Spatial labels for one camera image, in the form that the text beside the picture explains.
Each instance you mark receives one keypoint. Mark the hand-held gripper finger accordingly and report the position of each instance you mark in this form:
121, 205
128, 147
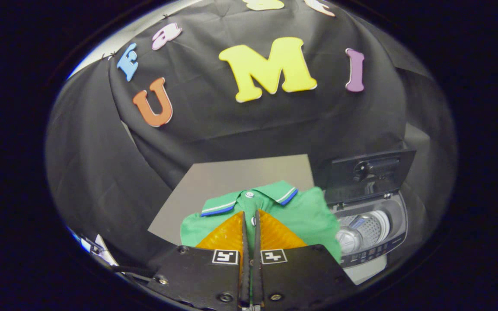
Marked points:
256, 259
246, 259

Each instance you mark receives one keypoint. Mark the green polo shirt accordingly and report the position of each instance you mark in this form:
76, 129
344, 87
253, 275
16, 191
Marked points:
309, 216

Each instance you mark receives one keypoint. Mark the dark grey washing machine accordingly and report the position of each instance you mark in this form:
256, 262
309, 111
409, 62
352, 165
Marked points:
370, 259

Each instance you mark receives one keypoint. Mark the beige cabinet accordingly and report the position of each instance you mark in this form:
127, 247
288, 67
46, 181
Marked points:
231, 177

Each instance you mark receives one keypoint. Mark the black backdrop cloth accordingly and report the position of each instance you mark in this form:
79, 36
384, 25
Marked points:
231, 125

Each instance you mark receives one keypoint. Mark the white and blue device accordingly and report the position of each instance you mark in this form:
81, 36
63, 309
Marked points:
100, 250

